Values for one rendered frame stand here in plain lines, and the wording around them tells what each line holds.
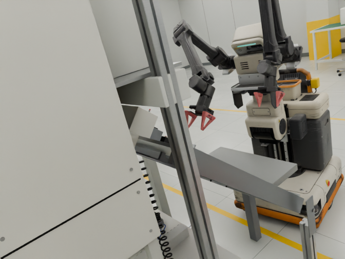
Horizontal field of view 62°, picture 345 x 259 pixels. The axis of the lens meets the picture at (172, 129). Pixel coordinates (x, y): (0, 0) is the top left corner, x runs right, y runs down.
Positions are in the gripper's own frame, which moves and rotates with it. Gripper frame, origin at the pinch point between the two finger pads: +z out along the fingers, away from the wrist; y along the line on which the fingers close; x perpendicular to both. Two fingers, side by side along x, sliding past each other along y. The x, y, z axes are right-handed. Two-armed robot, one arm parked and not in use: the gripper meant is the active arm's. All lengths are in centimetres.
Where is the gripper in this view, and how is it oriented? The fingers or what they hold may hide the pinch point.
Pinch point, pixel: (194, 127)
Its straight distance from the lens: 126.3
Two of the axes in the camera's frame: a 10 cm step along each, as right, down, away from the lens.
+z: -3.4, 9.3, -1.5
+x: 7.2, 3.6, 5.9
